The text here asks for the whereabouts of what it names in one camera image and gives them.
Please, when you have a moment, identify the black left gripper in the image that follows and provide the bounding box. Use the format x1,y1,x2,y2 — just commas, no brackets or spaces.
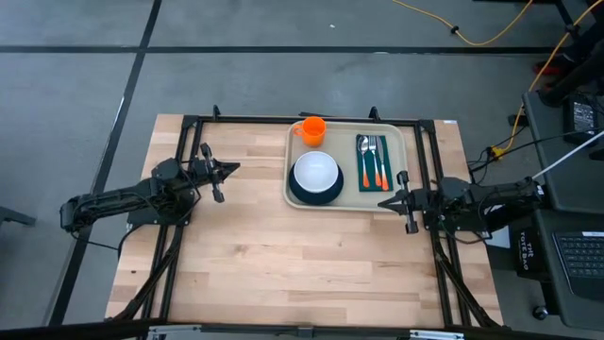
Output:
188,143,241,204

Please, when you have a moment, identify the black power cable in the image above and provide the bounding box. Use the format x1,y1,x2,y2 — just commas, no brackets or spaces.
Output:
466,131,567,185

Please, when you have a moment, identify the black rig beam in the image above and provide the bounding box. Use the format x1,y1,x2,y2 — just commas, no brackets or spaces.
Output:
0,319,604,340

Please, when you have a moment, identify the grey chair base leg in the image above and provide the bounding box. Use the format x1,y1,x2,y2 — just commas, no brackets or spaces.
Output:
0,206,38,228

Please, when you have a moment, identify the yellow cable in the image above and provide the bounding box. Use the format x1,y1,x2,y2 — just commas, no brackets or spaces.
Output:
490,0,604,157
391,0,534,47

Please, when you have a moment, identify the fork with orange handle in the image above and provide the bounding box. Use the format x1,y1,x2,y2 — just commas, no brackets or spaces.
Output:
368,135,382,188

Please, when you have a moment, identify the black laptop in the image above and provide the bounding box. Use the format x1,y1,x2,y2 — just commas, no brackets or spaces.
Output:
551,229,604,303

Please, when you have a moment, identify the dark teal plate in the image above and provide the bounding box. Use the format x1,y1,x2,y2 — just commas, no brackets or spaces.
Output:
288,160,345,207

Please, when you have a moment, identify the spoon with orange handle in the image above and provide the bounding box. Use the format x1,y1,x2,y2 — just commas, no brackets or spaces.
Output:
358,135,371,189

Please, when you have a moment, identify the black tote bag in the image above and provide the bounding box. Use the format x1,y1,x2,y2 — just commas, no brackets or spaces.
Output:
508,225,546,281

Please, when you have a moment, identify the beige plastic tray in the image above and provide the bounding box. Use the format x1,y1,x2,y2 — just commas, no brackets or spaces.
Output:
282,120,411,213

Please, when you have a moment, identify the knife with orange handle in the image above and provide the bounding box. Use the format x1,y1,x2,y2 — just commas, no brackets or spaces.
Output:
376,135,391,192

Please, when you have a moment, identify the dark green cloth napkin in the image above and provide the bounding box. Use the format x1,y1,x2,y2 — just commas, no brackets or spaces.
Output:
355,134,394,193

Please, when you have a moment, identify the white cable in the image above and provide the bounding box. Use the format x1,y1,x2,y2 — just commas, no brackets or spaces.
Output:
531,129,604,181

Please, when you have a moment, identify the white ribbed bowl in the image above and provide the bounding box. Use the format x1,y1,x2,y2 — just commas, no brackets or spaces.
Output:
293,150,340,194

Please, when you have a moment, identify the orange mug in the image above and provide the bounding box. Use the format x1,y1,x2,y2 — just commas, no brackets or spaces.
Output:
292,116,327,148

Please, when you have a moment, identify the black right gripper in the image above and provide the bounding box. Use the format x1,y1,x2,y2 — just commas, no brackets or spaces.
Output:
377,170,443,235

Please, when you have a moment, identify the black metal table frame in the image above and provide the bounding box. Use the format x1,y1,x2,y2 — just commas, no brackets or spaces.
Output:
112,104,502,330

